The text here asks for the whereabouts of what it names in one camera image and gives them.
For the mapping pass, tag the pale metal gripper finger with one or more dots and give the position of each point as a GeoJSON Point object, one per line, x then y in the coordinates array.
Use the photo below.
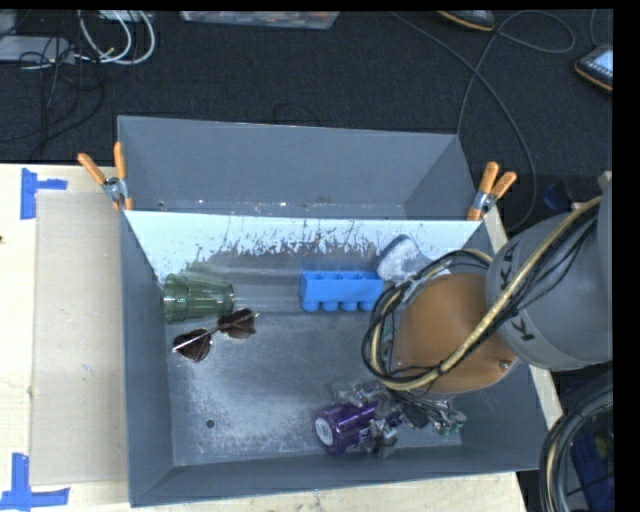
{"type": "Point", "coordinates": [357, 392]}
{"type": "Point", "coordinates": [382, 440]}

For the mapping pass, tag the purple metal can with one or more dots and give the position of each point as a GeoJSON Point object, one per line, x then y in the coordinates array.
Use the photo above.
{"type": "Point", "coordinates": [342, 425]}

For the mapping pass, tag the grey metal bin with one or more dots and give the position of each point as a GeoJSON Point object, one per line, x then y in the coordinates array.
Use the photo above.
{"type": "Point", "coordinates": [260, 380]}

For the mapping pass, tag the blue plastic building block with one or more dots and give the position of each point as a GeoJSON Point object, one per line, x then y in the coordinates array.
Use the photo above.
{"type": "Point", "coordinates": [340, 290]}

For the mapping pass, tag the white grey sponge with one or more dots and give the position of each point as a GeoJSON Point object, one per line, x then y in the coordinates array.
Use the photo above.
{"type": "Point", "coordinates": [400, 260]}

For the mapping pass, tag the dark heart-shaped sunglasses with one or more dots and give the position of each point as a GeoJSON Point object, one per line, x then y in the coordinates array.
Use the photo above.
{"type": "Point", "coordinates": [235, 325]}

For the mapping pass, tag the green glass cup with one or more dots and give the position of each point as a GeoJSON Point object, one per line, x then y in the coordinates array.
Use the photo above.
{"type": "Point", "coordinates": [197, 298]}

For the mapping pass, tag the pale wood flat board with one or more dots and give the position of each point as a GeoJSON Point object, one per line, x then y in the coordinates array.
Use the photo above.
{"type": "Point", "coordinates": [75, 340]}

